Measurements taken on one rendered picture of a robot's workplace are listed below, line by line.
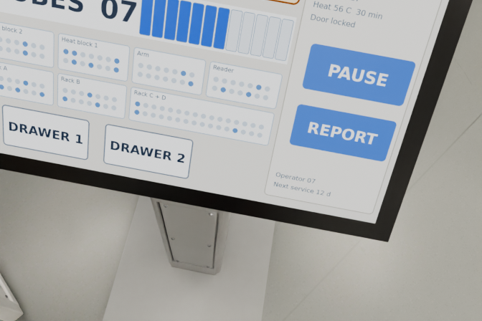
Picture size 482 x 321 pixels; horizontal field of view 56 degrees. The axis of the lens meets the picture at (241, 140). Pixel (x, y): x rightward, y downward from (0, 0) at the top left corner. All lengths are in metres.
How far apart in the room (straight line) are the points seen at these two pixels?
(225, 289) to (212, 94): 1.02
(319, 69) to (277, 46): 0.05
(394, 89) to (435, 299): 1.22
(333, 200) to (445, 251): 1.21
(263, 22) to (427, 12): 0.15
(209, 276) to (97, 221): 0.41
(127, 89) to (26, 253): 1.16
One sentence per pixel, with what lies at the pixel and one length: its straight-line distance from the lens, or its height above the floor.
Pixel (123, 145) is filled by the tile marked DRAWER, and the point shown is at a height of 1.01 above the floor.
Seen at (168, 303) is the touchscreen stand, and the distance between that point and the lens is 1.42.
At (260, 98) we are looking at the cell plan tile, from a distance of 0.45.
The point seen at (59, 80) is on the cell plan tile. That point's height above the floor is 1.05.
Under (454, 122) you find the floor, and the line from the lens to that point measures 1.92.
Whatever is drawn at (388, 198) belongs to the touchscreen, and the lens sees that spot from 0.50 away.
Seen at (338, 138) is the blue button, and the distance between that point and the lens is 0.46.
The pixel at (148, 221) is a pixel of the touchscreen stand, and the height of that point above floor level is 0.03.
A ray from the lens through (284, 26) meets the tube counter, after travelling 0.43.
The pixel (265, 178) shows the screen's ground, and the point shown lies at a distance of 0.48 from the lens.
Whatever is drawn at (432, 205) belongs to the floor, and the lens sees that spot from 1.72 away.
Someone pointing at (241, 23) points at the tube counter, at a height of 1.12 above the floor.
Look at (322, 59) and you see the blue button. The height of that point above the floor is 1.10.
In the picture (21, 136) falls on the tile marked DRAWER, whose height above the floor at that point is 1.00.
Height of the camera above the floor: 1.44
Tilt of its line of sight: 62 degrees down
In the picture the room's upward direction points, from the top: 9 degrees clockwise
